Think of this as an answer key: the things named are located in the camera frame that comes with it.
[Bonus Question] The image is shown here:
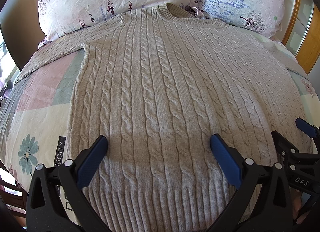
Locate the beige cable-knit sweater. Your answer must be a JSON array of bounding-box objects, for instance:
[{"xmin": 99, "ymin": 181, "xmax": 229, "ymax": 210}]
[{"xmin": 20, "ymin": 4, "xmax": 312, "ymax": 231}]

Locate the pastel patchwork bed sheet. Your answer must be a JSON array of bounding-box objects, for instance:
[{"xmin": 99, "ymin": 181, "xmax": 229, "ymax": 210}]
[{"xmin": 1, "ymin": 32, "xmax": 319, "ymax": 189}]

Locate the wooden headboard frame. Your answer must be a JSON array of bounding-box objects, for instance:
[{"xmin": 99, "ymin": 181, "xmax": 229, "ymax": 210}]
[{"xmin": 276, "ymin": 0, "xmax": 319, "ymax": 74}]

